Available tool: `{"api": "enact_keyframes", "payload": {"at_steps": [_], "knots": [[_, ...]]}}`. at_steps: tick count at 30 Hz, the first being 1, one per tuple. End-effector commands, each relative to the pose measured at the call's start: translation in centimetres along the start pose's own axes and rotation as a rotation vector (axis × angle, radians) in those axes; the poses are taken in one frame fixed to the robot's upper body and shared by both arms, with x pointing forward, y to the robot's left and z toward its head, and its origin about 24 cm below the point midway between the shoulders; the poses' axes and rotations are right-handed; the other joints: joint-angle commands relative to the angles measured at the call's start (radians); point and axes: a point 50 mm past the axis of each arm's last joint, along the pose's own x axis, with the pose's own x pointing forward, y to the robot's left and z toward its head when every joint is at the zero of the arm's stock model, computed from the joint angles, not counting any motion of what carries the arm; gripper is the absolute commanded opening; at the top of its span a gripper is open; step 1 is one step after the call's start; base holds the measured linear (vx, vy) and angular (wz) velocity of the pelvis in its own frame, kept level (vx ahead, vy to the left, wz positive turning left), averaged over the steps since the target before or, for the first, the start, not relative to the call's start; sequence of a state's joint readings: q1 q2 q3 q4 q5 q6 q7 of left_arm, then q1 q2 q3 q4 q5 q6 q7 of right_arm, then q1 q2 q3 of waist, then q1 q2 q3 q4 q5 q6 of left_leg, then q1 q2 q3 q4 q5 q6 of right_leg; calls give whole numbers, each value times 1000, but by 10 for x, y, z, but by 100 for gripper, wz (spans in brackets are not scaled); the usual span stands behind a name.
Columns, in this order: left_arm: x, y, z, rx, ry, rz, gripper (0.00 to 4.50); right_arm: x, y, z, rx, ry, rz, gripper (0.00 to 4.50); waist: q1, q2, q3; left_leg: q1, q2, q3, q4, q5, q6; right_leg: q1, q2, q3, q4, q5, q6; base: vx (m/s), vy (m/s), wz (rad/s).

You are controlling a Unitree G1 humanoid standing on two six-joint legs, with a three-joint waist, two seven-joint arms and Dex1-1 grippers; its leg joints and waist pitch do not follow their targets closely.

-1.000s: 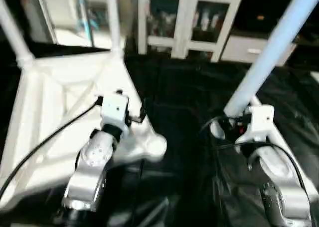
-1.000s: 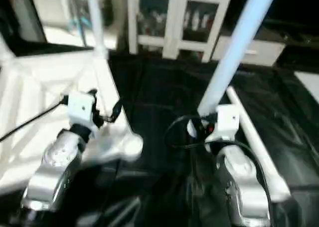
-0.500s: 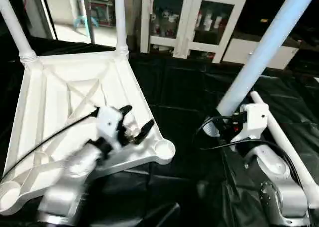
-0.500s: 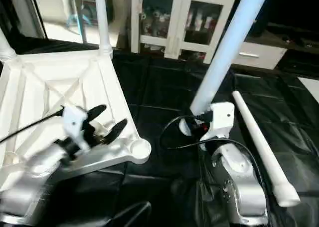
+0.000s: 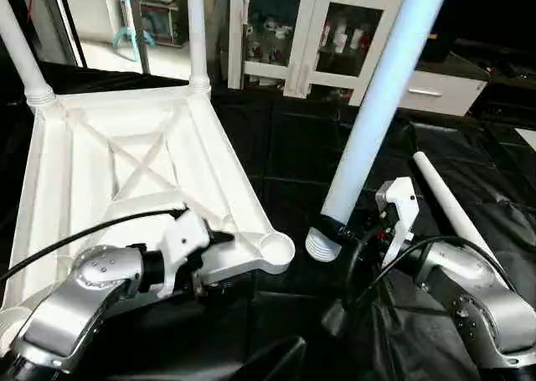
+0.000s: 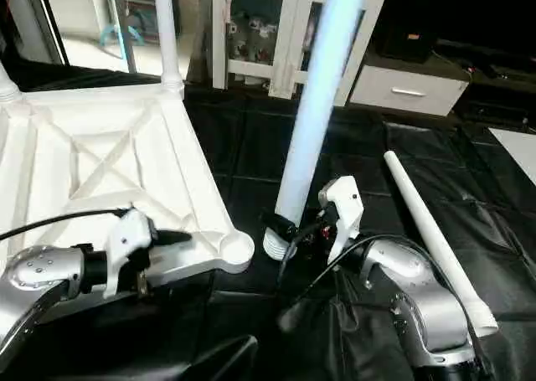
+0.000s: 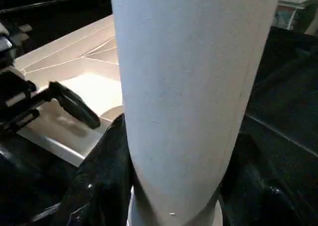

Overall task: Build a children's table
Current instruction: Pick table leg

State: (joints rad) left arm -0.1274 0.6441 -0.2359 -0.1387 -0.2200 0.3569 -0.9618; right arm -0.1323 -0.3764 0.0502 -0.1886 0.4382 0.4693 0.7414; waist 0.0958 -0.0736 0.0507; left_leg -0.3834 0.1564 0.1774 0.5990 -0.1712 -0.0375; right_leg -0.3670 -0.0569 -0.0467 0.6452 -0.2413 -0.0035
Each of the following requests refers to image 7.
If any white glass-door cabinet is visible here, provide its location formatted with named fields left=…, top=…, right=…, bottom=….
left=271, top=0, right=318, bottom=36

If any black mat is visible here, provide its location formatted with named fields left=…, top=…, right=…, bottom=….
left=0, top=0, right=318, bottom=226

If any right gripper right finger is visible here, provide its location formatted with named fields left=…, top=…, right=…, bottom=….
left=219, top=132, right=318, bottom=226

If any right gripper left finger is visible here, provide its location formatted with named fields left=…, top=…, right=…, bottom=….
left=52, top=114, right=135, bottom=226

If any white plastic table top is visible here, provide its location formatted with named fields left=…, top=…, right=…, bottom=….
left=14, top=15, right=125, bottom=168

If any white plastic table leg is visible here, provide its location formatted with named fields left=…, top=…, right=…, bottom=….
left=109, top=0, right=283, bottom=226

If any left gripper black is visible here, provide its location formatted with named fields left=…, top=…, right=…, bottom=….
left=0, top=22, right=101, bottom=135

